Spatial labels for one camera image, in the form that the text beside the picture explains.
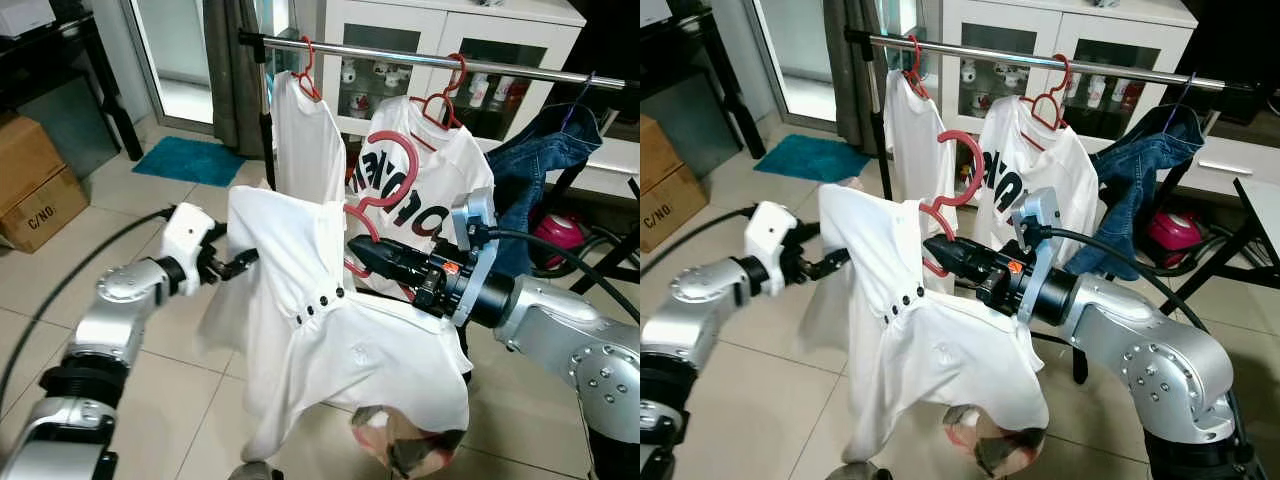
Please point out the red plastic hanger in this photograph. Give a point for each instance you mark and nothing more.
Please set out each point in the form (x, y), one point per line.
(978, 165)
(306, 85)
(412, 170)
(915, 82)
(455, 80)
(1062, 80)

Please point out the white polo shirt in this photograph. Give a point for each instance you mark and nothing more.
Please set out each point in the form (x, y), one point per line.
(330, 350)
(930, 350)

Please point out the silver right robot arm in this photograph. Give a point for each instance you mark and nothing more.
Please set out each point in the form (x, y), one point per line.
(560, 330)
(1140, 340)

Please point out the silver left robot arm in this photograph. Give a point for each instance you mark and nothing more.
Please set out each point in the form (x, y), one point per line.
(705, 290)
(110, 320)

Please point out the blue hanger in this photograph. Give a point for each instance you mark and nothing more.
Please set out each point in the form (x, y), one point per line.
(572, 105)
(1178, 105)

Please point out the teal floor mat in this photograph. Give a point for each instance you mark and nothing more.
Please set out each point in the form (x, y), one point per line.
(810, 158)
(190, 160)

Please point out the plain white T-shirt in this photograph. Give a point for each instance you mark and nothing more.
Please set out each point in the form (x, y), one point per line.
(310, 150)
(915, 150)

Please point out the white T-shirt with black print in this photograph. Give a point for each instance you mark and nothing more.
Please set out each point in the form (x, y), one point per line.
(1060, 160)
(450, 160)

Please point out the pink appliance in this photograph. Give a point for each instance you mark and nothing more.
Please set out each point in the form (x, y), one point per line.
(560, 235)
(1175, 235)

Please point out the black rack upright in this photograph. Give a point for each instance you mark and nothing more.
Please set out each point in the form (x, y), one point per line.
(875, 120)
(266, 120)

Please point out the cardboard box with print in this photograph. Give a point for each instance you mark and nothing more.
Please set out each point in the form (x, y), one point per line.
(45, 215)
(670, 215)

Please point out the pink and black blurred object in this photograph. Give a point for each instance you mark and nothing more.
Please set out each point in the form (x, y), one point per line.
(410, 445)
(1000, 445)

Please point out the blue jeans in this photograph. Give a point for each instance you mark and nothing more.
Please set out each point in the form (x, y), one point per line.
(540, 150)
(1140, 160)

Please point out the white figurine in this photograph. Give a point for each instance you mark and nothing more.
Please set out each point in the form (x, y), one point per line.
(350, 72)
(968, 72)

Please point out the grey curtain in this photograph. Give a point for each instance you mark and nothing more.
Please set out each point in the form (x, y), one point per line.
(855, 70)
(235, 70)

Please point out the white bottle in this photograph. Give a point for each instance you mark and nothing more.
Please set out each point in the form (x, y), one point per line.
(1097, 90)
(480, 90)

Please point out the glass door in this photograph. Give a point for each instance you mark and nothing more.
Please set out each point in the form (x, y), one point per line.
(180, 50)
(800, 50)

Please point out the plain cardboard box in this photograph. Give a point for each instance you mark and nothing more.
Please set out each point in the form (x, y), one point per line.
(25, 150)

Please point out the black desk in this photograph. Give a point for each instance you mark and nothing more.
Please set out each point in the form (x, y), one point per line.
(70, 60)
(700, 60)

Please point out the white glass-door cabinet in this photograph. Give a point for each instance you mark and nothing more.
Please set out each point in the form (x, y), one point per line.
(450, 25)
(1060, 25)

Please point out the white box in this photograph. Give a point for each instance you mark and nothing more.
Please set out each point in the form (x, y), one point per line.
(25, 15)

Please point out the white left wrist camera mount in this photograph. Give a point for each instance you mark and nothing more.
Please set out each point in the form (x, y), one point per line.
(770, 235)
(185, 235)

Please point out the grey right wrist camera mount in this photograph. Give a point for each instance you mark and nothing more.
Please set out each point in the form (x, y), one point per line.
(1040, 215)
(478, 215)

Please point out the chrome clothes rail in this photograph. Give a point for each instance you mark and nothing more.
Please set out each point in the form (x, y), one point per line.
(380, 52)
(1000, 52)

